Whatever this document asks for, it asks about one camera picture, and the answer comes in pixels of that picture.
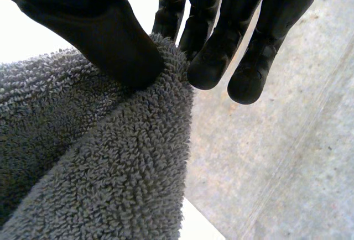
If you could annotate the grey towel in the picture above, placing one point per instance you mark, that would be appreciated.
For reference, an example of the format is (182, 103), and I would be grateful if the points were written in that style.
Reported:
(96, 154)

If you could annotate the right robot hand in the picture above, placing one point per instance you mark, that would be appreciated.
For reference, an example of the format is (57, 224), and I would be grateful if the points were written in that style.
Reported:
(105, 35)

